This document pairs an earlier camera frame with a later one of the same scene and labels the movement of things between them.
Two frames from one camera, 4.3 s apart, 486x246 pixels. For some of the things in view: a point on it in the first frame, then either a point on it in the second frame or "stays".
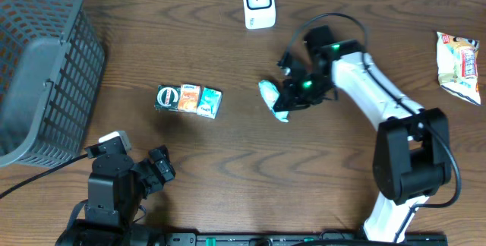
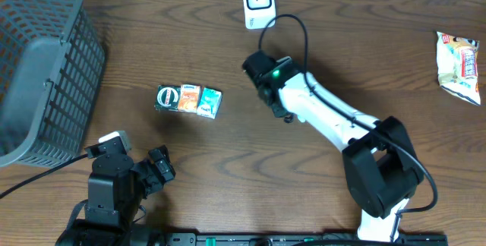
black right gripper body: [306, 89] -> [276, 111]
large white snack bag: [457, 63] stays
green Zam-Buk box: [168, 97] stays
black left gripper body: [153, 171] stays
